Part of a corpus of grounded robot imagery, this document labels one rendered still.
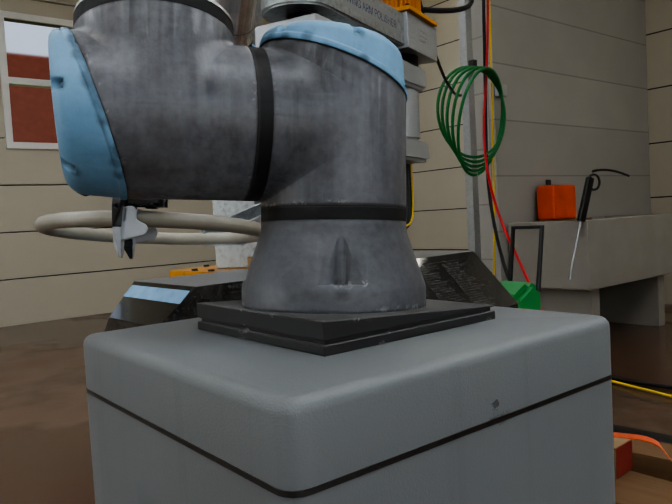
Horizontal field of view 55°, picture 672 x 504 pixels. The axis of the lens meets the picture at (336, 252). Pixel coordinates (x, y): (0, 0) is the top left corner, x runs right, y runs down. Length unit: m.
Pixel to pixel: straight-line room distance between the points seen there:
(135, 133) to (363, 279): 0.23
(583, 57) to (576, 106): 0.43
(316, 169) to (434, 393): 0.24
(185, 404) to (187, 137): 0.22
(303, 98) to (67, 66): 0.20
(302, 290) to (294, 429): 0.20
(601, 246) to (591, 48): 2.03
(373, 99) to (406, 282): 0.17
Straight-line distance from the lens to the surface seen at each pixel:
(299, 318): 0.55
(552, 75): 5.48
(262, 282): 0.61
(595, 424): 0.69
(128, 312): 1.67
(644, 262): 5.16
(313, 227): 0.60
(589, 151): 5.84
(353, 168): 0.60
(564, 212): 5.09
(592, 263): 4.54
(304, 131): 0.60
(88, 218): 1.27
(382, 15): 2.34
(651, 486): 2.24
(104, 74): 0.58
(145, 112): 0.57
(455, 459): 0.53
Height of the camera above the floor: 0.96
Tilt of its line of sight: 3 degrees down
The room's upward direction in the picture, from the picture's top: 3 degrees counter-clockwise
